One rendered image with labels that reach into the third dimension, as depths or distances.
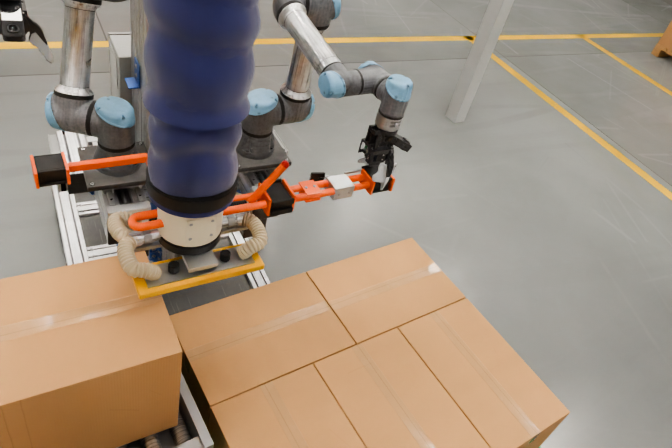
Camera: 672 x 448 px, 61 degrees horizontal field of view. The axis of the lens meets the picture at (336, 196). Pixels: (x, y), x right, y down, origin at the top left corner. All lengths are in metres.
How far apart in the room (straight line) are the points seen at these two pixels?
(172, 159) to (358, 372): 1.17
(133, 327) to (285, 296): 0.80
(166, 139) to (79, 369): 0.65
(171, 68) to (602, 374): 2.85
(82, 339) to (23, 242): 1.68
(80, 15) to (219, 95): 0.80
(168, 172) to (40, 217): 2.12
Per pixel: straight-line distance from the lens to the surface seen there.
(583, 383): 3.37
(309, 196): 1.65
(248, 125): 2.08
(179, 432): 1.97
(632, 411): 3.43
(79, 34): 1.93
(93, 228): 3.03
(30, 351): 1.68
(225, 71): 1.19
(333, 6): 1.92
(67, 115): 1.96
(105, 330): 1.69
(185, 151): 1.31
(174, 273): 1.54
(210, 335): 2.17
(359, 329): 2.29
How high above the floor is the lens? 2.30
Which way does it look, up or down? 38 degrees down
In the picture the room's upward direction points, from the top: 15 degrees clockwise
